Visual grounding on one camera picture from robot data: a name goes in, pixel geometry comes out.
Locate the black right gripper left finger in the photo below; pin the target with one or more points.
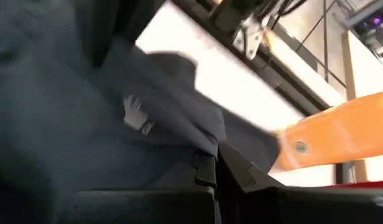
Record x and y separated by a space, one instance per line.
141 208

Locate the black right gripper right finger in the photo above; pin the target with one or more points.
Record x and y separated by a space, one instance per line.
303 207

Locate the dark navy garment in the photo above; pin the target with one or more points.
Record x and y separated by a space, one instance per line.
70 109

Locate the red ribbed plastic bin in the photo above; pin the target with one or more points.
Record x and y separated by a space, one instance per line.
359 184

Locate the black aluminium table frame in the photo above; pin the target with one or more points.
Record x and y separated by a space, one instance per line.
288 84

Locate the white metal bracket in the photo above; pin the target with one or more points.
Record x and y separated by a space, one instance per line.
252 37

